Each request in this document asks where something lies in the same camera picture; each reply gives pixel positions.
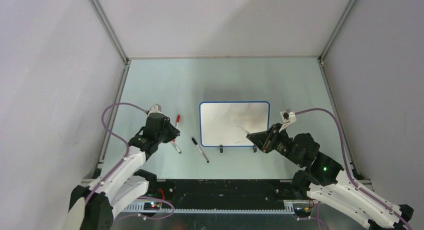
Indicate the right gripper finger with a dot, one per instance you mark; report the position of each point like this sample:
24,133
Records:
262,135
261,143

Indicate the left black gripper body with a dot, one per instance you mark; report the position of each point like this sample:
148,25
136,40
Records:
162,134

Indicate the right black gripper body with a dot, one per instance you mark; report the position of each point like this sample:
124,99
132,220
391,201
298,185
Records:
273,137

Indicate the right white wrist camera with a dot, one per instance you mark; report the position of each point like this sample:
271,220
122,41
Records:
288,118

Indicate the blue framed whiteboard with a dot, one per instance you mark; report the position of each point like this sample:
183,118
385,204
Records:
218,121

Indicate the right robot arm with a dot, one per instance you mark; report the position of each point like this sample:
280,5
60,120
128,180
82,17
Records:
323,179

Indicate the red whiteboard marker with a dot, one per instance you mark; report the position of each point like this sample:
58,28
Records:
177,122

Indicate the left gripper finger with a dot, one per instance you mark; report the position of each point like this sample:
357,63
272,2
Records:
174,132
173,139

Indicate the green whiteboard marker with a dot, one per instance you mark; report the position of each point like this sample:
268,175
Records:
176,147

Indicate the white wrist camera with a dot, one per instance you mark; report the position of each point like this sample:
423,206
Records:
288,118
155,109

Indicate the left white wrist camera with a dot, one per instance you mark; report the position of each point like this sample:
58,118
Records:
155,109

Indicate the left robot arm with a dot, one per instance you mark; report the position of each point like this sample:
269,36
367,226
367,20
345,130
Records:
96,206

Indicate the black whiteboard marker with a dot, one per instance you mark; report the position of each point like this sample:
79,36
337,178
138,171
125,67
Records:
200,149

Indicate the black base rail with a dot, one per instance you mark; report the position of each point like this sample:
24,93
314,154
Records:
226,195

